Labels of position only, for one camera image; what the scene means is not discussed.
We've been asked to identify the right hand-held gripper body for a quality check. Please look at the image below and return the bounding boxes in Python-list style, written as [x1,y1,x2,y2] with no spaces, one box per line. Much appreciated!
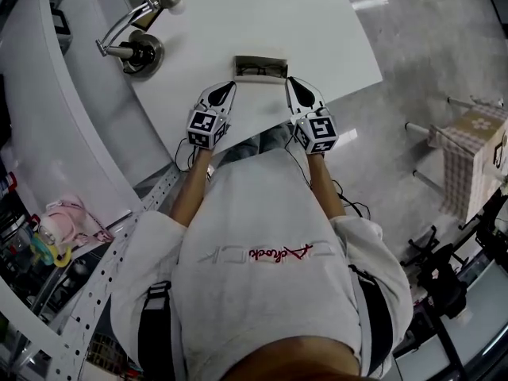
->
[291,76,339,156]

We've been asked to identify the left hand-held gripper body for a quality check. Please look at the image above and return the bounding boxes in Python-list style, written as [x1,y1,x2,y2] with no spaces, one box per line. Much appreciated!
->
[186,80,233,151]

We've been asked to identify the grey glasses case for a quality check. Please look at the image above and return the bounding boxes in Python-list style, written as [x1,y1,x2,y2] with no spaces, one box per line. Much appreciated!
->
[233,55,289,85]

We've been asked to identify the person's left forearm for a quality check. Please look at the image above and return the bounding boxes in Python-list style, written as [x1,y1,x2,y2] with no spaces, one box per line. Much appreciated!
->
[169,146,212,229]

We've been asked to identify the person's right forearm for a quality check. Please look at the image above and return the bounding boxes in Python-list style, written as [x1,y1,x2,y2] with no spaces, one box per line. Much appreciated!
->
[306,152,347,221]

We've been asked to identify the black-framed glasses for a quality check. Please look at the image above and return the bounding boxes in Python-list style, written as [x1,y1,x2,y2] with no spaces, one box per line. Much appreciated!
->
[237,64,279,77]

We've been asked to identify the person's left leg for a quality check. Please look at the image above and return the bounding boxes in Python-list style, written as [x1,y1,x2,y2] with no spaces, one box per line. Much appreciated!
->
[219,136,260,167]

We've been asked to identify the person's leg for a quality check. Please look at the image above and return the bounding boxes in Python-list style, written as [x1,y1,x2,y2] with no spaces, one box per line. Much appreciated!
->
[219,136,260,167]
[257,124,294,155]

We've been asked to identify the person's right leg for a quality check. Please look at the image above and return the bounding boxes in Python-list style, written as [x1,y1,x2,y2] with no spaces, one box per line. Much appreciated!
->
[257,124,294,155]

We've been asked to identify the silver desk lamp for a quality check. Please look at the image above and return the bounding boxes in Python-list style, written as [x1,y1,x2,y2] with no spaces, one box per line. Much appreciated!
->
[94,0,186,81]

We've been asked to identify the person's white t-shirt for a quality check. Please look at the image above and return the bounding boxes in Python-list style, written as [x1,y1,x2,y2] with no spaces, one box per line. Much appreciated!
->
[110,148,414,378]

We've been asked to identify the stool with checked cloth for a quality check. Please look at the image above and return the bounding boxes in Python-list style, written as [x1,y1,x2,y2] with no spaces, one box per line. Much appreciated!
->
[404,94,508,224]

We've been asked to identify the pink bag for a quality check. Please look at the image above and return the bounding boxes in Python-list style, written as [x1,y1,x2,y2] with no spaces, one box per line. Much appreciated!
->
[38,194,115,250]

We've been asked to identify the black tripod stand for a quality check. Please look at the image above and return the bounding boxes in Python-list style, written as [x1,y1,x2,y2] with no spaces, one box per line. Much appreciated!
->
[399,196,508,333]

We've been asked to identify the teal and yellow baby bottle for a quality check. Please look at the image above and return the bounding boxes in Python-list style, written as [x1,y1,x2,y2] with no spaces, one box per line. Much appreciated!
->
[30,230,73,269]

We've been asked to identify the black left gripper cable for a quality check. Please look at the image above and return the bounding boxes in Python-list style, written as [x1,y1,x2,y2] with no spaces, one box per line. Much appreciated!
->
[173,136,200,174]

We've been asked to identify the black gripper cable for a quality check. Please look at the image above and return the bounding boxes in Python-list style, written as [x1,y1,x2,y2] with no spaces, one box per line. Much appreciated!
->
[173,136,200,174]
[284,140,371,219]

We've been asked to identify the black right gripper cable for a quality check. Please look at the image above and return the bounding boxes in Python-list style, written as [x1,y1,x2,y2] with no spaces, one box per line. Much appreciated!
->
[284,140,371,219]

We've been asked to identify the black lamp cable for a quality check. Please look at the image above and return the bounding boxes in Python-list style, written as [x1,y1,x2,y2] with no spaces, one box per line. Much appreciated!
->
[121,56,148,76]

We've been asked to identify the white perforated metal rail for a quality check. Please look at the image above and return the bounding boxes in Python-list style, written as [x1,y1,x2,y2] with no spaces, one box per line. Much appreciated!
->
[54,164,184,381]

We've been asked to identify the black right harness strap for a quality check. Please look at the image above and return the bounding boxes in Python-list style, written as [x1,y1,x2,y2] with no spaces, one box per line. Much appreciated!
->
[348,264,394,377]

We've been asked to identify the black harness strap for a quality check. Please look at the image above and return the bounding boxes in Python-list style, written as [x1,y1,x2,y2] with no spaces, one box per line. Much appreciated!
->
[348,264,394,377]
[136,280,172,381]

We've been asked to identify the black left harness strap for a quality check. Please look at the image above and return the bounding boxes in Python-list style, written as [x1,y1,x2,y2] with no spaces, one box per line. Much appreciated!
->
[136,280,172,381]

